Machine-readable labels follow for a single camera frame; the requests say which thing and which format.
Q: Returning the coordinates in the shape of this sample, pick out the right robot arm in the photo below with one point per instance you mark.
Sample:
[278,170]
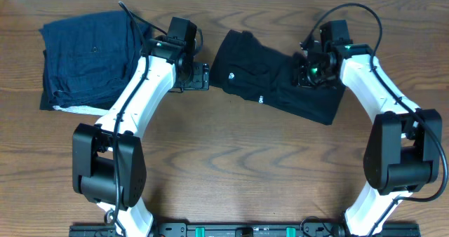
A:
[404,148]

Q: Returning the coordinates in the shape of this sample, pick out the folded white garment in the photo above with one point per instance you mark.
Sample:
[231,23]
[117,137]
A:
[83,109]

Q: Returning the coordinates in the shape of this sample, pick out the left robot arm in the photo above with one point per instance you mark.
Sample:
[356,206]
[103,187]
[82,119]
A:
[108,165]

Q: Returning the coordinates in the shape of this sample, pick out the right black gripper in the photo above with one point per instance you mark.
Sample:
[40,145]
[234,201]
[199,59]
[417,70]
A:
[304,75]

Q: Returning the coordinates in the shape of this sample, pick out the folded dark blue garment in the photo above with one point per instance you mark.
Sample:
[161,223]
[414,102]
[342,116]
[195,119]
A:
[92,55]

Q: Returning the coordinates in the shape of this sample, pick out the black polo shirt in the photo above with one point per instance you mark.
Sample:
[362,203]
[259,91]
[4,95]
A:
[244,67]

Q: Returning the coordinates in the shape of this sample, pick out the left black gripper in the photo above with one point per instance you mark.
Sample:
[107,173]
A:
[196,76]

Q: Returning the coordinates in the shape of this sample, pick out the folded black garment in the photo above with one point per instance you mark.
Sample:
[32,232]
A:
[50,103]

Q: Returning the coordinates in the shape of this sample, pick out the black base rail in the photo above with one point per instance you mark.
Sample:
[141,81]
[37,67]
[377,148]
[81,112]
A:
[232,230]

